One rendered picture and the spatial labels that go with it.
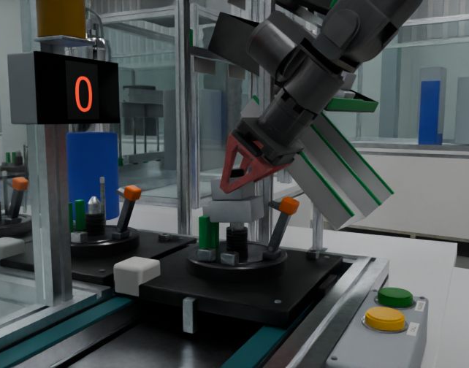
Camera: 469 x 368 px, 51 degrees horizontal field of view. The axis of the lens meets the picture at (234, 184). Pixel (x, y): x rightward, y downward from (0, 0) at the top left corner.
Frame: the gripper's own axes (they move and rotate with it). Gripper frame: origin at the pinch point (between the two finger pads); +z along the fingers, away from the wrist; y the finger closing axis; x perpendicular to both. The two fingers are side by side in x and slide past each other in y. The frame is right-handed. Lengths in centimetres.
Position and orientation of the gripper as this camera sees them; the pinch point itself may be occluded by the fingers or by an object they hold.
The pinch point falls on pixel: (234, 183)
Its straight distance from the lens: 67.6
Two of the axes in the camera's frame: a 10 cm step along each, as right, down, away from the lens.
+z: -5.7, 7.2, 3.9
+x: 6.9, 6.8, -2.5
